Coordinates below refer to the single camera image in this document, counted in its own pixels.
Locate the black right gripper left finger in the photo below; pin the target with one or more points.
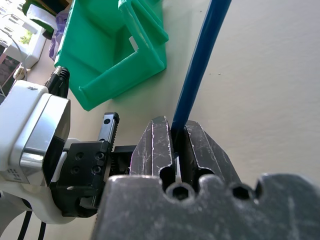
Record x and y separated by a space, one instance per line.
155 147

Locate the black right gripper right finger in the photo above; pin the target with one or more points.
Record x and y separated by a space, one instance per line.
207 152

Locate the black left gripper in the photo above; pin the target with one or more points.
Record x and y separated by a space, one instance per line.
82 160

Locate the blue rod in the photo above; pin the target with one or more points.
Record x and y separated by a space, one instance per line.
200 62

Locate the white label on bin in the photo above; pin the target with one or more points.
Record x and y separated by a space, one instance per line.
133 43

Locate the green plastic bin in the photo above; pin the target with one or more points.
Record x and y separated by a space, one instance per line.
87 50

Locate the purple plastic bag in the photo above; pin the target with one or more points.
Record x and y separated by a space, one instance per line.
56 37

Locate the white box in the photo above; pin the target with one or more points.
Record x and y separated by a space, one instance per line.
30 42

